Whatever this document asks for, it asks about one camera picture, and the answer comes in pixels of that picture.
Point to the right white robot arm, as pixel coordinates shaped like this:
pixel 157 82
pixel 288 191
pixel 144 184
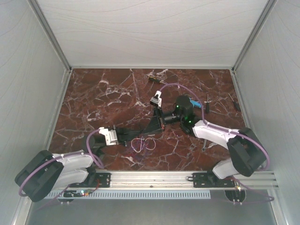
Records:
pixel 246 152

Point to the silver wrench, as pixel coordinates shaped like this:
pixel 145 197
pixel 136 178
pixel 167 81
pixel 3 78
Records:
pixel 204 145

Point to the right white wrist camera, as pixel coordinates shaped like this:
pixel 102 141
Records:
pixel 156 100

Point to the blue toy drill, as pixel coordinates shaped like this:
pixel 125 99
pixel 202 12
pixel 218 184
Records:
pixel 195 103

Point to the black yellow screwdriver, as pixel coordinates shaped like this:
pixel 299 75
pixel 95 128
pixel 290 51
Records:
pixel 155 80

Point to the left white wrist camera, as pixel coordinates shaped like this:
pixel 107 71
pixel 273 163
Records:
pixel 110 136

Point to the small black screwdriver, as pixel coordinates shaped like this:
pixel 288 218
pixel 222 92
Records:
pixel 236 105

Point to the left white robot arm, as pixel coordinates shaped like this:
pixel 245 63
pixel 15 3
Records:
pixel 47 171

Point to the right black mount plate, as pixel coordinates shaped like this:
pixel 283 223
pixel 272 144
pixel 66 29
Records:
pixel 209 180

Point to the grey slotted cable duct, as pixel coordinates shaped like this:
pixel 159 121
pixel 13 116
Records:
pixel 138 194

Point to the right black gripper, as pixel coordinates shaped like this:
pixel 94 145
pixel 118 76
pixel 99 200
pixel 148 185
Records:
pixel 154 122

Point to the black mount plate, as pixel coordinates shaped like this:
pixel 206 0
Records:
pixel 209 180
pixel 103 180

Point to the left black mount plate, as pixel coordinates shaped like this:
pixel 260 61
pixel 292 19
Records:
pixel 103 180

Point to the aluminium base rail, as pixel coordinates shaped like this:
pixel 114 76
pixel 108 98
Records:
pixel 175 180

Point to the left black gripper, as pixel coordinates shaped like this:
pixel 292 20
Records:
pixel 123 135

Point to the small circuit board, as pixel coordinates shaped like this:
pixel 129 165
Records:
pixel 85 192

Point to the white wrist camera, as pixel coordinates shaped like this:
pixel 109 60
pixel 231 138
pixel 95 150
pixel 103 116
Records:
pixel 156 100
pixel 110 136

